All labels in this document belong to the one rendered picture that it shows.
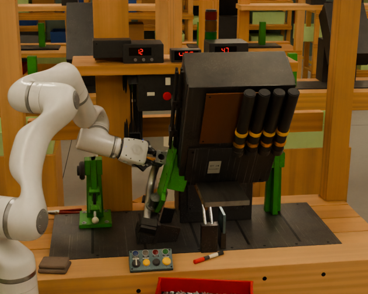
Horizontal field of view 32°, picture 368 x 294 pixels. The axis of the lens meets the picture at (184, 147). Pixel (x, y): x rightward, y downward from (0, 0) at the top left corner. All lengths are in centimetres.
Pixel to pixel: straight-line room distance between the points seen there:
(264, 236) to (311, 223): 24
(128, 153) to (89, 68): 37
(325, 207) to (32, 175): 146
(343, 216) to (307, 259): 50
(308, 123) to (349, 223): 49
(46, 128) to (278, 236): 106
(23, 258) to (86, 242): 61
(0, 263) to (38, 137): 38
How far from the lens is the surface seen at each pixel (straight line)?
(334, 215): 281
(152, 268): 222
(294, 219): 268
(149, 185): 249
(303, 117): 288
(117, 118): 264
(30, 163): 187
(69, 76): 207
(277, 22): 1198
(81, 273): 224
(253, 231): 254
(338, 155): 289
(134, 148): 239
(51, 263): 226
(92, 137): 235
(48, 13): 921
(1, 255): 189
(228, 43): 254
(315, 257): 238
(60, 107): 191
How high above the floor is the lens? 196
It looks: 17 degrees down
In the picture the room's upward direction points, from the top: straight up
